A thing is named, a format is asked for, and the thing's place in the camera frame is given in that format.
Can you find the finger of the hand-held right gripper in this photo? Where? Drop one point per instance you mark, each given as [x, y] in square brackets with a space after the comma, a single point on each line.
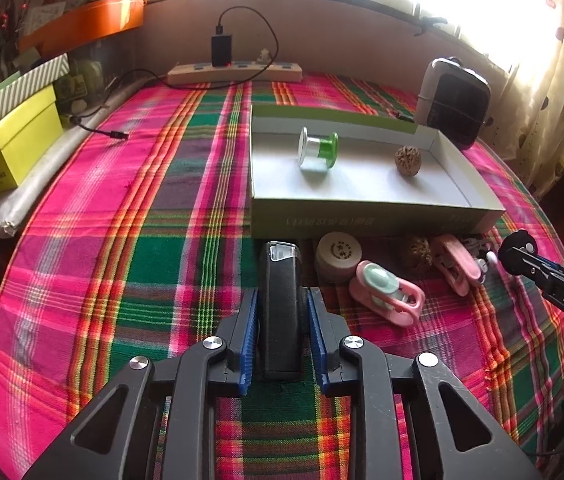
[561, 285]

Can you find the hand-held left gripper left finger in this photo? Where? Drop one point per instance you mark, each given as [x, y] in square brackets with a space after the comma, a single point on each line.
[249, 340]

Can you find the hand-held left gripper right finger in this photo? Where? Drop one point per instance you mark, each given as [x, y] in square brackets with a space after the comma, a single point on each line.
[318, 340]

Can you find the black lighter with clear cap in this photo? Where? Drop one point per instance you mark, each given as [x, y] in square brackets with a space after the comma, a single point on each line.
[282, 310]

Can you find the pink correction tape dispenser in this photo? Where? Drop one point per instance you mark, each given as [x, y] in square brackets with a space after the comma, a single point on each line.
[376, 282]

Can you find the white round jar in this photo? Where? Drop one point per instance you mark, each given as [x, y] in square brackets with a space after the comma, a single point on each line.
[337, 255]

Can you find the pink plastic clip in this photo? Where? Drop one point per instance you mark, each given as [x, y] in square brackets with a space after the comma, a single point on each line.
[456, 260]

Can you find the green cardboard box tray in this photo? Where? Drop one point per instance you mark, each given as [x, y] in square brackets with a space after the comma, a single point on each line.
[361, 190]

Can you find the small white knob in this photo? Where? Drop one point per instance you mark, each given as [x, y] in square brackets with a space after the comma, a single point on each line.
[490, 261]

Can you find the brown walnut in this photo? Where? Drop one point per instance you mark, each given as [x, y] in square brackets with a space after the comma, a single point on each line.
[408, 161]
[419, 250]

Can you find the pink green plaid cloth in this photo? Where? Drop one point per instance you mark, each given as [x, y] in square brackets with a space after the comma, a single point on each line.
[112, 260]

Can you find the cream dotted curtain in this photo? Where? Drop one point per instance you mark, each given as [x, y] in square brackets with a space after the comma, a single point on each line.
[551, 110]

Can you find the green and white spool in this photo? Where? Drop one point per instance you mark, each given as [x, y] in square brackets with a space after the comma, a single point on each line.
[318, 149]

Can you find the white and black heater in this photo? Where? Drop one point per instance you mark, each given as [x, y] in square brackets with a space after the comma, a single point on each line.
[454, 105]

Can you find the black heater plug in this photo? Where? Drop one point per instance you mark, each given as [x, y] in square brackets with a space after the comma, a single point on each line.
[405, 117]

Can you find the white wrapped board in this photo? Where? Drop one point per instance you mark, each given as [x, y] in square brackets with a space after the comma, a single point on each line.
[37, 180]

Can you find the beige power strip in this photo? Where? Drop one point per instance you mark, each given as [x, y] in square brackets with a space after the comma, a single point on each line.
[192, 74]

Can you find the small beige figurine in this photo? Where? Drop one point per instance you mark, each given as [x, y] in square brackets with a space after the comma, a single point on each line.
[264, 55]

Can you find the black window latch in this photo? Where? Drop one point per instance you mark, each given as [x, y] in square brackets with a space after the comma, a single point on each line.
[431, 25]

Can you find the black charger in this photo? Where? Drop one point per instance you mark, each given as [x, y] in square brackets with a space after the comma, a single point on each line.
[222, 50]

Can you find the yellow cardboard box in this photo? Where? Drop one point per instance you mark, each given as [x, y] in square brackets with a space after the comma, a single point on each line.
[12, 155]

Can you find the green printed package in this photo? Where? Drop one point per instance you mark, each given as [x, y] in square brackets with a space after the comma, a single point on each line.
[82, 77]

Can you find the striped cardboard box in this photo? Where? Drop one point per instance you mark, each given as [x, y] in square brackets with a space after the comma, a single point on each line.
[12, 95]

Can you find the orange shelf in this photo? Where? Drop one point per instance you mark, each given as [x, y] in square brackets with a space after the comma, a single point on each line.
[87, 22]

